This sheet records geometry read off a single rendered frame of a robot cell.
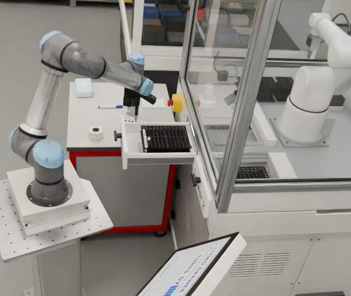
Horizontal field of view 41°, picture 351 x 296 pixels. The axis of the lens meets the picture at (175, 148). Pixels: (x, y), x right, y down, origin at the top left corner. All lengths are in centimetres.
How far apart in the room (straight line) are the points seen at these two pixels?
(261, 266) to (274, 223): 31
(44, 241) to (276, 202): 93
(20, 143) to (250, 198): 94
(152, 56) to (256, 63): 153
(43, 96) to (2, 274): 126
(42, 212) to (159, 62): 136
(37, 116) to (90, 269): 117
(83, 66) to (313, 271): 140
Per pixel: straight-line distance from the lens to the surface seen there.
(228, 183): 175
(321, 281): 246
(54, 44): 186
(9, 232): 202
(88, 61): 180
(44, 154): 188
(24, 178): 212
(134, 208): 273
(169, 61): 296
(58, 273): 232
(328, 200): 199
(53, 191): 197
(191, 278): 138
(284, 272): 230
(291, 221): 201
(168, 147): 219
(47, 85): 191
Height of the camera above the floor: 226
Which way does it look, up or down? 38 degrees down
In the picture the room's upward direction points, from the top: 8 degrees clockwise
